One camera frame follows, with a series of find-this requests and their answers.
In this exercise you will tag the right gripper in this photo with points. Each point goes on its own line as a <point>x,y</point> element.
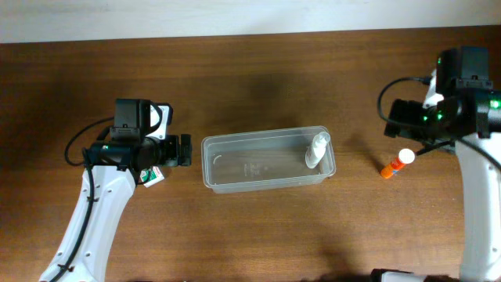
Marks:
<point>397,118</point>

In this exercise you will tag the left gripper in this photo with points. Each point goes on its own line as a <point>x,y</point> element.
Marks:
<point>184,150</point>

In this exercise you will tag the orange tube white cap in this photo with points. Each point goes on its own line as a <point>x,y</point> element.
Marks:
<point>404,157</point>

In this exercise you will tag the white spray bottle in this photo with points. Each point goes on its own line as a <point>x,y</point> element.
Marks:
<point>317,149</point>

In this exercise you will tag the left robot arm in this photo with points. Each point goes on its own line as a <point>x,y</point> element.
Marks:
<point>135,142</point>

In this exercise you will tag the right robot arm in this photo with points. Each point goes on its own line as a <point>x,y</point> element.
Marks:
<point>461,113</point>

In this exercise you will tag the clear plastic container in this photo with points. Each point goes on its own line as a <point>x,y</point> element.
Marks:
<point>265,160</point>

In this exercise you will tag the white green medicine box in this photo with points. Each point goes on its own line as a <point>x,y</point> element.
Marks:
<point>151,176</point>

